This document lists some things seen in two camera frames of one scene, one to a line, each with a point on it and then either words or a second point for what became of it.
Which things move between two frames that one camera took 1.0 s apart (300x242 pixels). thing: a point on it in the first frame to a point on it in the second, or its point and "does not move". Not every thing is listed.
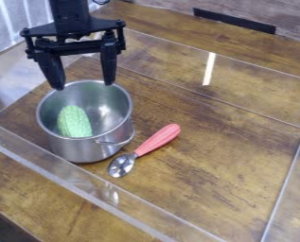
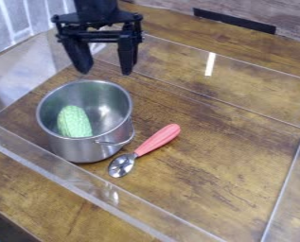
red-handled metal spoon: x=123 y=164 does not move
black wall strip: x=263 y=27 does not move
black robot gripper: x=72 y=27 to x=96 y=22
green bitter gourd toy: x=74 y=122 does not move
